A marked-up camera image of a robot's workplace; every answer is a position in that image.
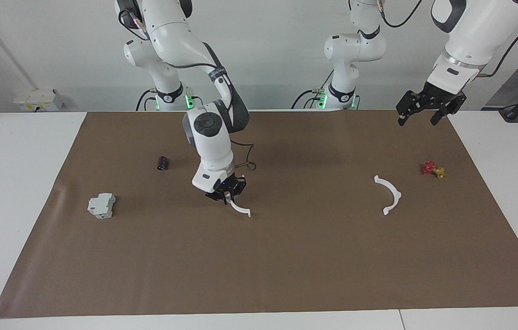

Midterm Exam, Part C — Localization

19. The white half-ring pipe clamp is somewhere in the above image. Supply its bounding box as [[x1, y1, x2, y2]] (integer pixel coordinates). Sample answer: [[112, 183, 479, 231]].
[[229, 200, 251, 218], [374, 175, 402, 216]]

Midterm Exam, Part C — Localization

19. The brass valve with red handwheel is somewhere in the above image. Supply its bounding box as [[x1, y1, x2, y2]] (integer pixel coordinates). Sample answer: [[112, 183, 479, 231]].
[[421, 160, 446, 179]]

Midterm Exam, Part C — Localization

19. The brown paper table mat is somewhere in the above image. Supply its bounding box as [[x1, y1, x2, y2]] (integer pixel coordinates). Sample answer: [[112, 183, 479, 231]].
[[0, 110, 518, 319]]

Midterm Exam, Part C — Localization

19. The white circuit breaker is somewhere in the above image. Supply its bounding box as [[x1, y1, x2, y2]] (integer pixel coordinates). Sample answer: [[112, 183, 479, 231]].
[[87, 192, 116, 219]]

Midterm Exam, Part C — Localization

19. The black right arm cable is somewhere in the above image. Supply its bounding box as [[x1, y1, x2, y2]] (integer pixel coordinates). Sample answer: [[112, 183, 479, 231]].
[[119, 9, 257, 172]]

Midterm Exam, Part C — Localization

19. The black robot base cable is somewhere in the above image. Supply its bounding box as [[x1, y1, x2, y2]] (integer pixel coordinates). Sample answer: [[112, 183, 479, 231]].
[[136, 89, 155, 111], [291, 69, 335, 110]]

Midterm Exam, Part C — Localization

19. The white wall power box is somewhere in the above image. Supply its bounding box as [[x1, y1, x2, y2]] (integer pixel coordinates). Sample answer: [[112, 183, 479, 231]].
[[14, 89, 65, 112]]

